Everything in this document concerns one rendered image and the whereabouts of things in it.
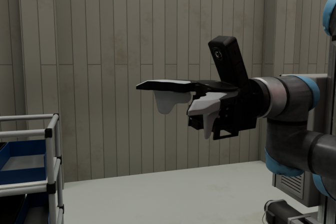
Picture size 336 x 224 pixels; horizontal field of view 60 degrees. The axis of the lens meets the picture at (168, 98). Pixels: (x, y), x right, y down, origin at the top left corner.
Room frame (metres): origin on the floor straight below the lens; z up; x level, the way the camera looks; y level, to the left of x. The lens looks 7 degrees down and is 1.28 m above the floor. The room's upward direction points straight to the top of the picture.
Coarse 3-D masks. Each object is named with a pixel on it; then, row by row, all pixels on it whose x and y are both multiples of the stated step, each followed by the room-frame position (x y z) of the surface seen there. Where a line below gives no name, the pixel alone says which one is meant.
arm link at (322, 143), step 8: (320, 136) 0.50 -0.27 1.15; (328, 136) 0.49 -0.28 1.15; (312, 144) 0.49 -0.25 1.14; (320, 144) 0.48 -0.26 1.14; (328, 144) 0.47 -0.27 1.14; (312, 152) 0.48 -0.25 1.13; (320, 152) 0.47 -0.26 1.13; (328, 152) 0.46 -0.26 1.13; (312, 160) 0.48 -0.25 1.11; (320, 160) 0.47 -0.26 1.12; (328, 160) 0.46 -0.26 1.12; (312, 168) 0.49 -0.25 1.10; (320, 168) 0.47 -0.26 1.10; (328, 168) 0.46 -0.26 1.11; (328, 176) 0.47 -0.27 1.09
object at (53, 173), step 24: (0, 120) 1.47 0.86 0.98; (0, 144) 1.45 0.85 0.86; (24, 144) 1.48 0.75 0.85; (48, 144) 1.19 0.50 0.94; (0, 168) 1.28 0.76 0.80; (24, 168) 1.21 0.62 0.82; (48, 168) 1.19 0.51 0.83; (0, 192) 1.14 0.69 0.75; (24, 192) 1.16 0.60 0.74; (48, 192) 1.18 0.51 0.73; (0, 216) 1.34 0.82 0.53; (24, 216) 1.37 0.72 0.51; (48, 216) 1.25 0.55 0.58
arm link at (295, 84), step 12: (288, 84) 0.53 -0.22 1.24; (300, 84) 0.54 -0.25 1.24; (312, 84) 0.56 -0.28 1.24; (288, 96) 0.52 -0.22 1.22; (300, 96) 0.53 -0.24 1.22; (312, 96) 0.55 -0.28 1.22; (288, 108) 0.52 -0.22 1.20; (300, 108) 0.54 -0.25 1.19; (312, 108) 0.58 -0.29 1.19; (288, 120) 0.54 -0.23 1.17; (300, 120) 0.54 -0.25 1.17
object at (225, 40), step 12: (216, 36) 0.48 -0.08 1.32; (228, 36) 0.46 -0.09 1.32; (216, 48) 0.46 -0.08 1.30; (228, 48) 0.45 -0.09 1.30; (216, 60) 0.48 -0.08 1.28; (228, 60) 0.46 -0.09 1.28; (240, 60) 0.46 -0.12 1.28; (228, 72) 0.47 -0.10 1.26; (240, 72) 0.47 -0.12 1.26; (240, 84) 0.47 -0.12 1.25
